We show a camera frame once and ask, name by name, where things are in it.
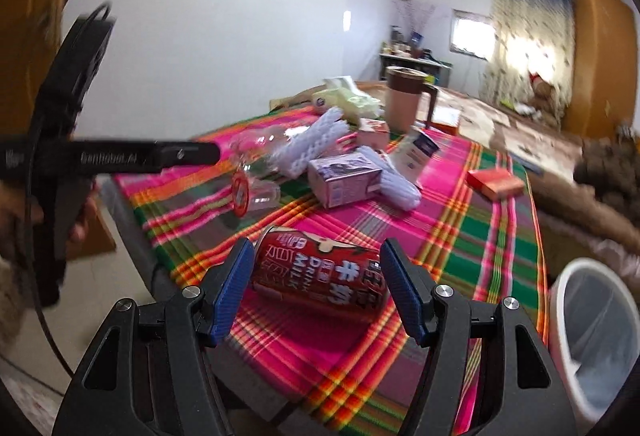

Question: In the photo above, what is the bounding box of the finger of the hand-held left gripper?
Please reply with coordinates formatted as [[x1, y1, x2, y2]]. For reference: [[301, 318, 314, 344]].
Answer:
[[150, 140, 222, 173]]

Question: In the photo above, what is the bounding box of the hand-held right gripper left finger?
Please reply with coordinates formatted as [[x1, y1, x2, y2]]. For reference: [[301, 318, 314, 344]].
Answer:
[[52, 237, 256, 436]]

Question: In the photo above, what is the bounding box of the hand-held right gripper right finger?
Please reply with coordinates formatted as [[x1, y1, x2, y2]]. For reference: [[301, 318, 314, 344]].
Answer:
[[380, 239, 581, 436]]

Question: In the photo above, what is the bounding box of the red drink can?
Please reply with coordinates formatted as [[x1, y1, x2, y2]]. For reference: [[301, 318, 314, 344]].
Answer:
[[252, 225, 391, 323]]

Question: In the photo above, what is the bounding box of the clear plastic bottle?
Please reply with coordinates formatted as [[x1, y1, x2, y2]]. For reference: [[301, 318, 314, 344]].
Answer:
[[220, 123, 321, 219]]

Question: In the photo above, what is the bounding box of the white foam net sleeve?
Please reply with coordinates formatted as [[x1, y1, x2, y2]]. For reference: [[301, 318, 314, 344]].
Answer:
[[357, 145, 423, 211], [277, 109, 353, 178]]

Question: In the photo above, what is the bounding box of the purple milk carton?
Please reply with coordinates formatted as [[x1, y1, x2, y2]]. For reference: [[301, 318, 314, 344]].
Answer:
[[306, 152, 383, 209]]

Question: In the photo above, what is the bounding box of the white trash bin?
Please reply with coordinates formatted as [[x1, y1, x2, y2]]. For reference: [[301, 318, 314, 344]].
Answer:
[[547, 257, 640, 427]]

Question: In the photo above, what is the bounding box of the person's left hand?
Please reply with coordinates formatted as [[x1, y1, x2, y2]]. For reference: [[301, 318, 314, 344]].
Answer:
[[67, 181, 101, 246]]

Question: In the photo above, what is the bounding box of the pink plaid tablecloth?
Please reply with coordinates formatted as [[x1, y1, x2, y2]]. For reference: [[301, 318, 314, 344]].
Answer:
[[112, 109, 551, 436]]

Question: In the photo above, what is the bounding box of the low wooden cabinet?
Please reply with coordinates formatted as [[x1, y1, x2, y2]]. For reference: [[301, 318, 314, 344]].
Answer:
[[65, 196, 117, 262]]

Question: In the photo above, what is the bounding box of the wooden door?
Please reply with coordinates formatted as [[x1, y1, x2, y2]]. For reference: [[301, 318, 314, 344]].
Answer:
[[0, 0, 83, 137]]

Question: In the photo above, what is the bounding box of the white and blue carton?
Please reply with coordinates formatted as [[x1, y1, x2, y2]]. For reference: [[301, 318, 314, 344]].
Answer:
[[391, 126, 441, 189]]

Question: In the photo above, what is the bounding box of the small red box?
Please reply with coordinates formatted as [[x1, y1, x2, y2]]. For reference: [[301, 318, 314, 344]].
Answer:
[[466, 167, 526, 201]]

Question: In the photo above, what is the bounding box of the pink carton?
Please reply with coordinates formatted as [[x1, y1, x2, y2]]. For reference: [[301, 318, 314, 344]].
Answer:
[[356, 117, 392, 152]]

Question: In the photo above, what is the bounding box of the soft tissue pack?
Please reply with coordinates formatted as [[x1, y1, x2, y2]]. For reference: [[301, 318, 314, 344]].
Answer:
[[312, 76, 383, 127]]

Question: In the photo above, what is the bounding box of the orange tissue box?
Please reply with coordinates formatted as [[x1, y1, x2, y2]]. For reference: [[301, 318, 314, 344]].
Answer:
[[431, 106, 461, 135]]

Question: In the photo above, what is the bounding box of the brown and pink jug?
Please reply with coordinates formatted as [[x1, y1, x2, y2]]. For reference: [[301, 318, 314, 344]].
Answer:
[[384, 65, 438, 134]]

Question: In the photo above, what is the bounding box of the brown printed blanket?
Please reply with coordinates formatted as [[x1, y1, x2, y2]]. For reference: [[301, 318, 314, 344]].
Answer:
[[350, 81, 640, 237]]

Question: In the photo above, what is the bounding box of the cluttered side desk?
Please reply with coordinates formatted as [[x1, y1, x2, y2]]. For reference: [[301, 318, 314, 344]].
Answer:
[[378, 49, 453, 87]]

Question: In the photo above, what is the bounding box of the dark brown coat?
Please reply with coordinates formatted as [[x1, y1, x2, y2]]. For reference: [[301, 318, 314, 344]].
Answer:
[[572, 136, 640, 217]]

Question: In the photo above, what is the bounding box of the teddy bear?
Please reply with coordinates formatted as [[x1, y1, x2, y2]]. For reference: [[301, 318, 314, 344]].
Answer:
[[530, 71, 563, 112]]

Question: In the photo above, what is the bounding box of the window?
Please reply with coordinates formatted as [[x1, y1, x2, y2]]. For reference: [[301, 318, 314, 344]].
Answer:
[[450, 9, 496, 60]]

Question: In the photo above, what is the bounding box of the dried twig decoration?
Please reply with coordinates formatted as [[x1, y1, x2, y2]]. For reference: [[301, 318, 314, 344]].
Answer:
[[392, 0, 436, 37]]

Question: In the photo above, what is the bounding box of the patterned curtain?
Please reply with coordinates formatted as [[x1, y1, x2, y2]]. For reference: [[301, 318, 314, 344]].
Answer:
[[480, 0, 576, 117]]

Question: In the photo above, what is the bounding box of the wooden wardrobe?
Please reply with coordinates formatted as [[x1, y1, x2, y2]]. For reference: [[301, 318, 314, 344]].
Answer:
[[567, 0, 638, 132]]

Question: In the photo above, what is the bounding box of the black cable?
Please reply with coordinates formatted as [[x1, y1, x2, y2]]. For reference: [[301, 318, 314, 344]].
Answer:
[[22, 4, 118, 377]]

